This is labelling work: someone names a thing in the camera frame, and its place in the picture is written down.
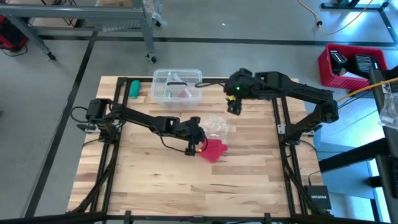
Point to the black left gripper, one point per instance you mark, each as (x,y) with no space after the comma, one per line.
(192,130)

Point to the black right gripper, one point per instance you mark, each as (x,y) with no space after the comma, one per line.
(234,109)

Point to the clear plastic zip bag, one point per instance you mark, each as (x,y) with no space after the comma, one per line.
(216,126)

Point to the red elastic bandage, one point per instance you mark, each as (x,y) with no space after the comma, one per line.
(213,151)

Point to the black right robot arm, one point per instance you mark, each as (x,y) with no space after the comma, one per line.
(298,88)

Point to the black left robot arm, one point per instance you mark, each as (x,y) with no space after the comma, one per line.
(140,119)

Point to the bagged red bandage roll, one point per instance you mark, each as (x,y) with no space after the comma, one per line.
(185,92)

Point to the bagged green bandage roll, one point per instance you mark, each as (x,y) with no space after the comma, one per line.
(168,93)

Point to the clear plastic storage box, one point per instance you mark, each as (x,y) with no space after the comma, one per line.
(177,90)

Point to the red plastic crate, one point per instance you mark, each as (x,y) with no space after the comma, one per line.
(339,81)

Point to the black battery charger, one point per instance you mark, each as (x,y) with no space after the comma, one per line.
(337,60)

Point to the black Netgear router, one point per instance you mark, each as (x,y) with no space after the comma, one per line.
(317,197)

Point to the black power tool battery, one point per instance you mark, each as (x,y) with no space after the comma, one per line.
(365,65)

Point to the crumpled clear plastic bag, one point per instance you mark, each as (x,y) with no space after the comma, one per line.
(390,112)

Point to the grey metal cart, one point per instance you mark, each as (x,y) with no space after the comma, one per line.
(77,12)

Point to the black side desk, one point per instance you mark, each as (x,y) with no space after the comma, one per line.
(388,174)

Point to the red tool case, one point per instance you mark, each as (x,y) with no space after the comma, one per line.
(11,35)

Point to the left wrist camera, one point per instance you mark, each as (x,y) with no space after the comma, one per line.
(190,151)

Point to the black aluminium table frame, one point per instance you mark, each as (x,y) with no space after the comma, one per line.
(113,174)

